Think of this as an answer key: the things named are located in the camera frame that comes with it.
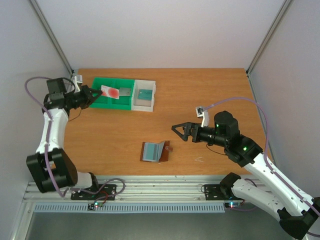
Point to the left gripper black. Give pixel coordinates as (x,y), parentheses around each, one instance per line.
(89,98)

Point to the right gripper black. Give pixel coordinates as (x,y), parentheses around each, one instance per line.
(193,132)

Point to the white card red circles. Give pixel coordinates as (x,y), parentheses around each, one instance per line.
(110,92)

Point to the brown leather card holder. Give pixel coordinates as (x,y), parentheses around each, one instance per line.
(165,148)

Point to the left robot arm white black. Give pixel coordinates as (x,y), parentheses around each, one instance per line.
(50,166)

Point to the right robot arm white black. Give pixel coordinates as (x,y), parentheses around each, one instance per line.
(295,210)

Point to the grey card in bin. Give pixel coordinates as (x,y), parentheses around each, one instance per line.
(125,92)

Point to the teal card in bin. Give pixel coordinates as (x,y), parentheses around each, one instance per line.
(145,94)

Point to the green two-compartment bin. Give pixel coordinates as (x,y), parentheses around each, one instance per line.
(104,102)

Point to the white plastic bin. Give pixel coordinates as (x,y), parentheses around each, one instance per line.
(143,105)

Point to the right controller board with LEDs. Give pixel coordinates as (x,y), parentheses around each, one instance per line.
(233,204)

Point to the controller board with leds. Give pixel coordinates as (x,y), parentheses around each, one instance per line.
(233,204)
(96,205)

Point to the left controller board with LEDs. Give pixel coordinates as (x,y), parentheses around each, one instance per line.
(96,205)

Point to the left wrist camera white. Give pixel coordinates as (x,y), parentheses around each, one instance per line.
(77,80)

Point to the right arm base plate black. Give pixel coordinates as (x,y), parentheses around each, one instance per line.
(212,192)

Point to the grey slotted cable duct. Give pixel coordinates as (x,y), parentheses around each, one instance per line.
(130,208)

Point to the left aluminium corner post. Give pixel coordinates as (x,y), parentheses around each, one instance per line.
(50,34)

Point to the aluminium corner post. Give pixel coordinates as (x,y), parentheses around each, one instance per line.
(269,34)
(50,34)

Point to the aluminium rail frame front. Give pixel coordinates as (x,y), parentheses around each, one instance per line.
(147,189)

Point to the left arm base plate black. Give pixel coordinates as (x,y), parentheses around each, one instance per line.
(109,190)

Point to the right aluminium corner post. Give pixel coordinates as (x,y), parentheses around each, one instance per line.
(269,34)

